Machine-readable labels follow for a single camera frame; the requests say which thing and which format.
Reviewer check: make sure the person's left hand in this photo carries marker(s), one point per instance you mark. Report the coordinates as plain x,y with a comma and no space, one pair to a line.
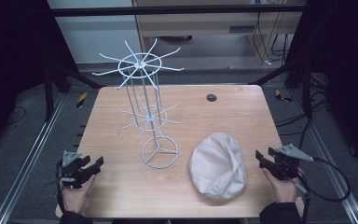
74,199

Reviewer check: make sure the white cabinet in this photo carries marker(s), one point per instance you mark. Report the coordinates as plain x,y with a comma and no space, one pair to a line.
93,37

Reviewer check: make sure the wooden desk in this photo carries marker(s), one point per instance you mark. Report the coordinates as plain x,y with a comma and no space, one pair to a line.
199,25

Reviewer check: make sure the beige cloth hat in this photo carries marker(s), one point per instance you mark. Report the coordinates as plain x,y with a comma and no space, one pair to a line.
217,165

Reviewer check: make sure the black horizontal frame bar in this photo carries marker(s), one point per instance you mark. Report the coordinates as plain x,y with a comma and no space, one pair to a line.
167,10

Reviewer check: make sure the dark round table grommet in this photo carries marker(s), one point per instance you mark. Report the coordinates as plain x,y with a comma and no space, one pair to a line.
211,97

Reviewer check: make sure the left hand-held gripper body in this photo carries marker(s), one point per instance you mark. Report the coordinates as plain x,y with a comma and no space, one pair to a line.
70,172

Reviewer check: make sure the aluminium floor rail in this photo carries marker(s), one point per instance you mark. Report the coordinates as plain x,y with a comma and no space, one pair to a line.
354,208
28,155

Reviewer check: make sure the black diagonal frame brace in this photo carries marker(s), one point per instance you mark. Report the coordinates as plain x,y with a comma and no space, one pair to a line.
276,73
80,76

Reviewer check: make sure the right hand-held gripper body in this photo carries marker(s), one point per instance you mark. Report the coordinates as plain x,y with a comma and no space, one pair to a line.
287,166

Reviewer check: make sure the person's right hand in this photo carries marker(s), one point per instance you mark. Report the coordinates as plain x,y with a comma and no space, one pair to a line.
284,191

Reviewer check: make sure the black yellow striped tape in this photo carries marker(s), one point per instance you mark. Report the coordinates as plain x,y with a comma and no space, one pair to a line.
281,95
81,100

